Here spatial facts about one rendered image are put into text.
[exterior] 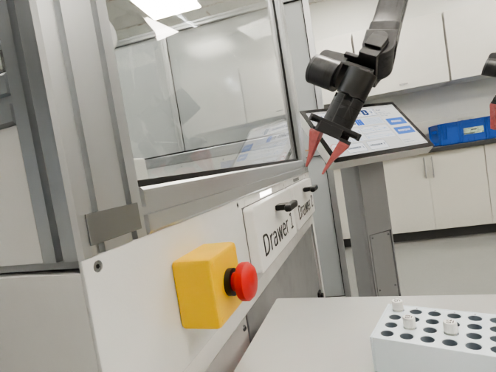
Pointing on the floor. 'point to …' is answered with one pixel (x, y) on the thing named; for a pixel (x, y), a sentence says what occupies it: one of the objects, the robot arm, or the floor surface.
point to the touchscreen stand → (370, 230)
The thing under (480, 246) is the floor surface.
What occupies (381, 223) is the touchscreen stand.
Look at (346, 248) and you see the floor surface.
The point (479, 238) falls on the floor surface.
